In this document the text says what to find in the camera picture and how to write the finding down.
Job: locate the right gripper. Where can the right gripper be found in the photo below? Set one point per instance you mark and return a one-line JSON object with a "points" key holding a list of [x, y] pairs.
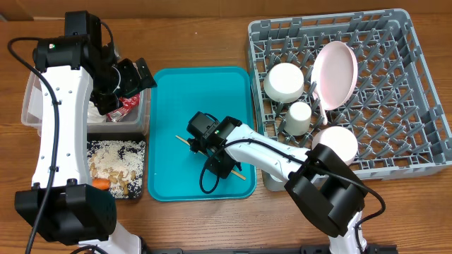
{"points": [[219, 162]]}

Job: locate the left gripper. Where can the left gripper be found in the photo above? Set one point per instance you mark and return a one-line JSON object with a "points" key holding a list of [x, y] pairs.
{"points": [[106, 101]]}

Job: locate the wooden chopstick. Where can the wooden chopstick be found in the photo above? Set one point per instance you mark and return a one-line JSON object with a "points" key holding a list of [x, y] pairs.
{"points": [[232, 171]]}

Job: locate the red snack wrapper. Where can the red snack wrapper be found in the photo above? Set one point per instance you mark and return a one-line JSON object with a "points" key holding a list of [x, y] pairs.
{"points": [[128, 105]]}

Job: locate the large white tissue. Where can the large white tissue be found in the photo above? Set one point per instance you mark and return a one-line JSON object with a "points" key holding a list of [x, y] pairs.
{"points": [[93, 114]]}

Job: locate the small white round cup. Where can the small white round cup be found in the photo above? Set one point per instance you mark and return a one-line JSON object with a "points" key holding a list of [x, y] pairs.
{"points": [[298, 119]]}

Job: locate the white bowl with nuts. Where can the white bowl with nuts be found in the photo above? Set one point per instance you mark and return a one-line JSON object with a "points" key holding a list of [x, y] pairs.
{"points": [[284, 83]]}

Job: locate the orange carrot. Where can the orange carrot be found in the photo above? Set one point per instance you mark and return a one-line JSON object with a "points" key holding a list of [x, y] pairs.
{"points": [[102, 184]]}

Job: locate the white plastic fork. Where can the white plastic fork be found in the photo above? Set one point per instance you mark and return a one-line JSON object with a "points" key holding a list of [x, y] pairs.
{"points": [[319, 102]]}

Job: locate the pink bowl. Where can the pink bowl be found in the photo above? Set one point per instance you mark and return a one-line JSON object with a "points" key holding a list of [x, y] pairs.
{"points": [[342, 141]]}

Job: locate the pink white plate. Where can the pink white plate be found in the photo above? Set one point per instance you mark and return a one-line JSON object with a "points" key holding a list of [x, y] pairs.
{"points": [[335, 75]]}

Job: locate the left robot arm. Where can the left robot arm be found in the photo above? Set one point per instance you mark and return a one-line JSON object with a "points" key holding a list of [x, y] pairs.
{"points": [[62, 205]]}

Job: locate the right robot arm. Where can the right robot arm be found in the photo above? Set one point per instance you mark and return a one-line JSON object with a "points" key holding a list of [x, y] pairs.
{"points": [[323, 187]]}

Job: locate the grey dishwasher rack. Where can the grey dishwasher rack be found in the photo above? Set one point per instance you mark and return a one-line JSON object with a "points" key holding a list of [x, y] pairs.
{"points": [[394, 111]]}

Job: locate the clear plastic bin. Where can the clear plastic bin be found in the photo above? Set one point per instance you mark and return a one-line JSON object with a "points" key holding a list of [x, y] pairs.
{"points": [[136, 121]]}

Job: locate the teal plastic tray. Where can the teal plastic tray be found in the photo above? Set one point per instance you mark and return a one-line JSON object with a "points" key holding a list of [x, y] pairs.
{"points": [[174, 172]]}

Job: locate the spilled rice and nuts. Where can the spilled rice and nuts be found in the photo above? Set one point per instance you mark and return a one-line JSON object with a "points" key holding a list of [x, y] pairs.
{"points": [[116, 166]]}

